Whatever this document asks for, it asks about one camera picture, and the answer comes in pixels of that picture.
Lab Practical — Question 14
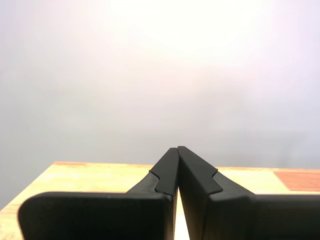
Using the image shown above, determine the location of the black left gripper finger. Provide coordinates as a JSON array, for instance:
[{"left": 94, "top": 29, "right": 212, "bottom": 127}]
[
  {"left": 177, "top": 146, "right": 320, "bottom": 240},
  {"left": 17, "top": 147, "right": 180, "bottom": 240}
]

